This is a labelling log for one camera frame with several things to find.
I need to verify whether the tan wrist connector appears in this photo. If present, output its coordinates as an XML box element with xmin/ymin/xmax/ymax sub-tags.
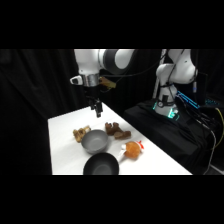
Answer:
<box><xmin>99</xmin><ymin>76</ymin><xmax>118</xmax><ymax>91</ymax></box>

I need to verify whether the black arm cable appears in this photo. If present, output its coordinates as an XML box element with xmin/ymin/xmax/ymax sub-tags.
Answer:
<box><xmin>112</xmin><ymin>49</ymin><xmax>168</xmax><ymax>79</ymax></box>

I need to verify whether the black cloth-covered robot stand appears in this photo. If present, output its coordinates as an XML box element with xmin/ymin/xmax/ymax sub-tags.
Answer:
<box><xmin>122</xmin><ymin>98</ymin><xmax>224</xmax><ymax>176</ymax></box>

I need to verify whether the black curtain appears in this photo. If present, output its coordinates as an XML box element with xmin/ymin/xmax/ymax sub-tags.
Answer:
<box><xmin>0</xmin><ymin>49</ymin><xmax>224</xmax><ymax>176</ymax></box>

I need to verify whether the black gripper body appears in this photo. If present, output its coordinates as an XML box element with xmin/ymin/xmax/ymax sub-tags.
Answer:
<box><xmin>84</xmin><ymin>85</ymin><xmax>103</xmax><ymax>112</ymax></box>

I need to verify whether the dark brown plush toy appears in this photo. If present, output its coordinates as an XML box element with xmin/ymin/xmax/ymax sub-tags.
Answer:
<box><xmin>104</xmin><ymin>121</ymin><xmax>132</xmax><ymax>141</ymax></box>

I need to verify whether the blue-lit control box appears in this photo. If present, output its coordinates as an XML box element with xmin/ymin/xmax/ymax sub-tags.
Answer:
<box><xmin>175</xmin><ymin>90</ymin><xmax>202</xmax><ymax>110</ymax></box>

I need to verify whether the grey bowl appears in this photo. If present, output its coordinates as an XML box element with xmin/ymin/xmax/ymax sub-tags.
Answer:
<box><xmin>80</xmin><ymin>129</ymin><xmax>110</xmax><ymax>155</ymax></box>

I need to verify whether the tan striped plush toy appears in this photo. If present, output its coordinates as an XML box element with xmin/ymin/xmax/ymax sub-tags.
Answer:
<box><xmin>72</xmin><ymin>125</ymin><xmax>92</xmax><ymax>144</ymax></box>

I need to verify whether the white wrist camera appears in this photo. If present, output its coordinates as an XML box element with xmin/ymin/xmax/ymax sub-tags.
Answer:
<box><xmin>69</xmin><ymin>75</ymin><xmax>83</xmax><ymax>87</ymax></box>

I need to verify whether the yellow cable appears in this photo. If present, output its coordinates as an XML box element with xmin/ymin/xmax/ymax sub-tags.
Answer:
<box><xmin>209</xmin><ymin>107</ymin><xmax>224</xmax><ymax>168</ymax></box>

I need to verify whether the potato plush with santa hat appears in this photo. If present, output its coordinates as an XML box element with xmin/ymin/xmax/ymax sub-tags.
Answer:
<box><xmin>114</xmin><ymin>139</ymin><xmax>146</xmax><ymax>165</ymax></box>

